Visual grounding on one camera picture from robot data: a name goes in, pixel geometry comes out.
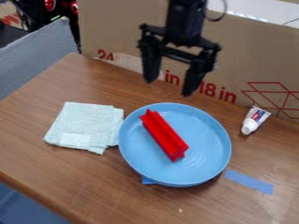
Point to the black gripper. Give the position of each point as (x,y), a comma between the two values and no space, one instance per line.
(178,41)

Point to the blue tape strip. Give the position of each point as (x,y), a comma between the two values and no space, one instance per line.
(250,182)

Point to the blue tape under plate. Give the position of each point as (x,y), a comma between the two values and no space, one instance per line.
(147,181)

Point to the light blue folded cloth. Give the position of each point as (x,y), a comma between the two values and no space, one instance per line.
(86,127)

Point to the white toothpaste tube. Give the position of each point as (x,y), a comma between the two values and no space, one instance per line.
(256,118)

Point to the red plastic block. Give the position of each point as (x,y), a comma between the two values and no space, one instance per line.
(165,135)

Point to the black computer with lights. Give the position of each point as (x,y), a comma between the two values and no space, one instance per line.
(37,13)

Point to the cardboard box wall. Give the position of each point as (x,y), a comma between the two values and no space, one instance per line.
(257,68)

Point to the blue plate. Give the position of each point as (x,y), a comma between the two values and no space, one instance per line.
(206,158)

